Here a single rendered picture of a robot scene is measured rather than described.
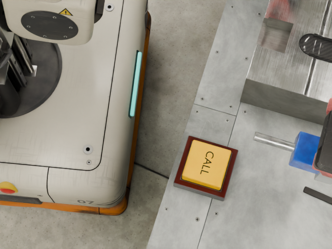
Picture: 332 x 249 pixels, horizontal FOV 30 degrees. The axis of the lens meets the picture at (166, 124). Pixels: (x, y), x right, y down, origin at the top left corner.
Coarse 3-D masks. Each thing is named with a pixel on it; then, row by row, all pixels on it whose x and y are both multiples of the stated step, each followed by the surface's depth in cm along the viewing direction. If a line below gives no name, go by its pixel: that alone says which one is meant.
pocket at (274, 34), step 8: (264, 24) 96; (272, 24) 96; (280, 24) 95; (288, 24) 95; (264, 32) 96; (272, 32) 96; (280, 32) 96; (288, 32) 96; (264, 40) 96; (272, 40) 96; (280, 40) 96; (288, 40) 96; (272, 48) 95; (280, 48) 95
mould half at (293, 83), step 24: (288, 0) 95; (312, 0) 95; (312, 24) 94; (264, 48) 92; (288, 48) 92; (264, 72) 91; (288, 72) 91; (312, 72) 91; (264, 96) 94; (288, 96) 92; (312, 96) 90; (312, 120) 97
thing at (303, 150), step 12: (300, 132) 82; (276, 144) 82; (288, 144) 82; (300, 144) 81; (312, 144) 81; (300, 156) 81; (312, 156) 81; (300, 168) 83; (312, 168) 81; (324, 180) 83
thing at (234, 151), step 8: (192, 136) 95; (216, 144) 94; (184, 152) 94; (232, 152) 94; (184, 160) 94; (232, 160) 94; (232, 168) 93; (176, 176) 93; (184, 184) 92; (192, 184) 92; (224, 184) 92; (208, 192) 92; (216, 192) 92; (224, 192) 92
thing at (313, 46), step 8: (304, 40) 93; (312, 40) 93; (320, 40) 93; (328, 40) 93; (304, 48) 93; (312, 48) 93; (320, 48) 93; (328, 48) 93; (312, 56) 92; (320, 56) 93; (328, 56) 93
